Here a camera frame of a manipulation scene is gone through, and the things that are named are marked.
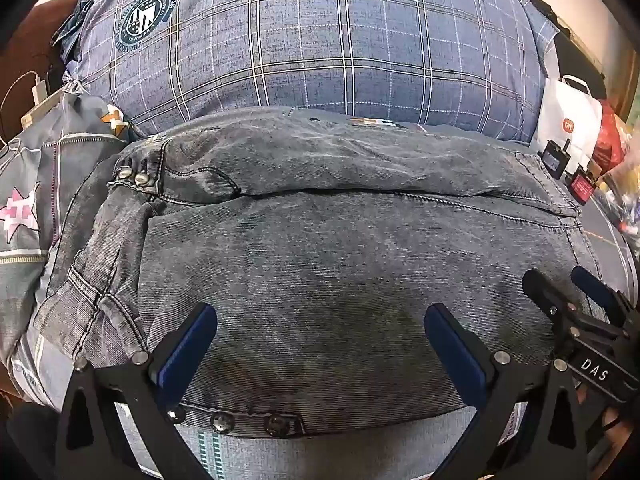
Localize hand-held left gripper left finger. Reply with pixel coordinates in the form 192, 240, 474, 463
54, 302, 219, 480

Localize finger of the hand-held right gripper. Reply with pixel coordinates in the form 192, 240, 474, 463
571, 266, 640, 331
522, 269, 583, 356

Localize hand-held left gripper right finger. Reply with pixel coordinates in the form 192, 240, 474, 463
424, 302, 588, 480

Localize grey denim pants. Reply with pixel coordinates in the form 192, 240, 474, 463
37, 105, 601, 438

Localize person's right hand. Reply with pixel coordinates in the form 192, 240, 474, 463
575, 382, 628, 436

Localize clear plastic bag of items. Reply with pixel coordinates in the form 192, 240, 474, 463
597, 110, 640, 241

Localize black box with blue label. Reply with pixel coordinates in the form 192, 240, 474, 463
542, 139, 571, 180

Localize red plastic bag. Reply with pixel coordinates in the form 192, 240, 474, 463
592, 100, 631, 173

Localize white paper bag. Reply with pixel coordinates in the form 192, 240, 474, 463
530, 74, 603, 161

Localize black bag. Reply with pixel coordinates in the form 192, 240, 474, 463
520, 0, 608, 98

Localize grey star-print bedsheet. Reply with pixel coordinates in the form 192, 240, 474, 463
0, 85, 640, 480

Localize beige box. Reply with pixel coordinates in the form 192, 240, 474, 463
20, 91, 68, 128

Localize white charger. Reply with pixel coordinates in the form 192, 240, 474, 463
30, 72, 51, 106

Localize dark blue cloth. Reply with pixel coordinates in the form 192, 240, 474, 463
50, 0, 103, 63

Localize brown wooden furniture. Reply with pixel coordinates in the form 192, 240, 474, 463
0, 0, 86, 161

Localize white charger cable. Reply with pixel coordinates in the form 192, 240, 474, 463
0, 71, 38, 151

